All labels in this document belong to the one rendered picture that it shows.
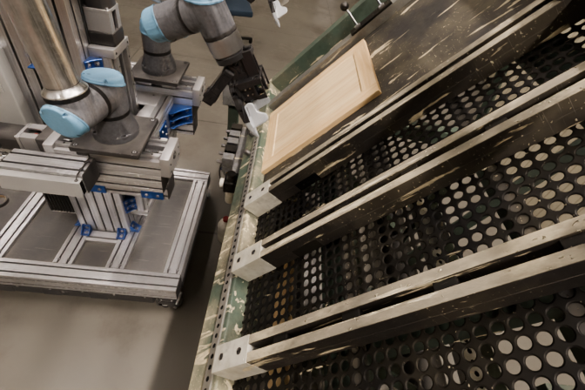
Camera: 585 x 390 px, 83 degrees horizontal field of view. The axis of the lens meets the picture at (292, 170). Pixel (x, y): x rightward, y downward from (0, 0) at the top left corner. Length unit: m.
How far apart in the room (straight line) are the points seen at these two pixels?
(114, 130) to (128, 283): 0.89
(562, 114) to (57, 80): 1.13
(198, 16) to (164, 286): 1.38
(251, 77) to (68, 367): 1.64
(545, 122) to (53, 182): 1.34
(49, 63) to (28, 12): 0.12
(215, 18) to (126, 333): 1.64
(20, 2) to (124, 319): 1.51
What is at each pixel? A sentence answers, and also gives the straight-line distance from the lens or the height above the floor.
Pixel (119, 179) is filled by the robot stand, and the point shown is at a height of 0.86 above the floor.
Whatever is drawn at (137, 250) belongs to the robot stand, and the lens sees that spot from 1.99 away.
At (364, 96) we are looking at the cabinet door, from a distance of 1.18.
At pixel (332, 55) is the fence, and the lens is 1.61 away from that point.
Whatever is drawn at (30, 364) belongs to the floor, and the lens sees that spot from 2.10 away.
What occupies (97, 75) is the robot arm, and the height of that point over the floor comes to 1.27.
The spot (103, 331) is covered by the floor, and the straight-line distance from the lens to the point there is 2.06.
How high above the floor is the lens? 1.84
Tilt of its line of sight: 42 degrees down
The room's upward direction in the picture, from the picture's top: 13 degrees clockwise
